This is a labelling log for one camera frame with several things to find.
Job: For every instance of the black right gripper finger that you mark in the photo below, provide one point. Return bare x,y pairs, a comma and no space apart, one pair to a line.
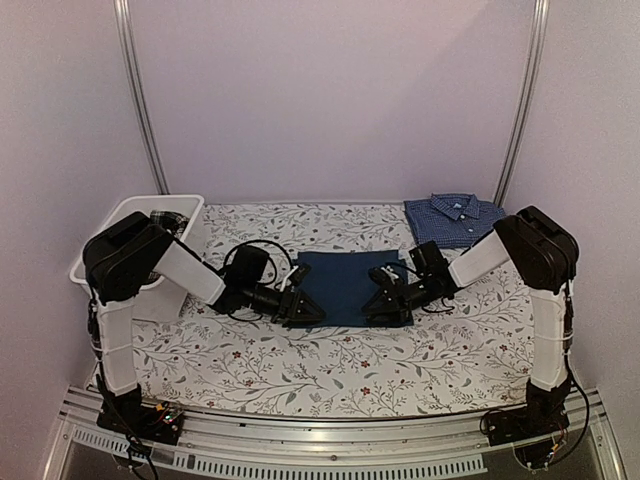
385,320
376,305

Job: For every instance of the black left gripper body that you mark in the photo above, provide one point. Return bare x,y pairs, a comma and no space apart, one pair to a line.
284,314

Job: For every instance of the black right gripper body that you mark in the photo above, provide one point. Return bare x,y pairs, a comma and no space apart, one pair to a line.
407,299

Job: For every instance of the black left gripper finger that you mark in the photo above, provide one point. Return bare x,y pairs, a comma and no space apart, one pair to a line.
303,322
308,309

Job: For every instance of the teal blue garment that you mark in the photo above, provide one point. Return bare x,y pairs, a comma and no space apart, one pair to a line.
340,284

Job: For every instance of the blue plaid button shirt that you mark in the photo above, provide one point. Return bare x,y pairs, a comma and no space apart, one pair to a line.
451,220

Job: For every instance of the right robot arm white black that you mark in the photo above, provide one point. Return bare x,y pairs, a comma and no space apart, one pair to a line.
545,256

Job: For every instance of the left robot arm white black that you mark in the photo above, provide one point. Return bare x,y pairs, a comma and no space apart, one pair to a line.
110,327

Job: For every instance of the black white plaid garment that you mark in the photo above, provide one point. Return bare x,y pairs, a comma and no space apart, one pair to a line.
173,222

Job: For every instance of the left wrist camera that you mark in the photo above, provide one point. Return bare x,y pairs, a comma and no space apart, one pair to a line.
244,266

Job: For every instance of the aluminium front rail base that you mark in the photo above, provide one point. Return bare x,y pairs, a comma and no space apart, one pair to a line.
221,445

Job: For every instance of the right aluminium frame post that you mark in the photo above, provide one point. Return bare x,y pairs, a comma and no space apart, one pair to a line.
531,71

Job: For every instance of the aluminium frame post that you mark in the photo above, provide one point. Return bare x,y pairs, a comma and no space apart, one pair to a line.
531,71
132,68

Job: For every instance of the left aluminium frame post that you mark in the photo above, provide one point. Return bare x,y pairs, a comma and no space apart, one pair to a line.
132,68

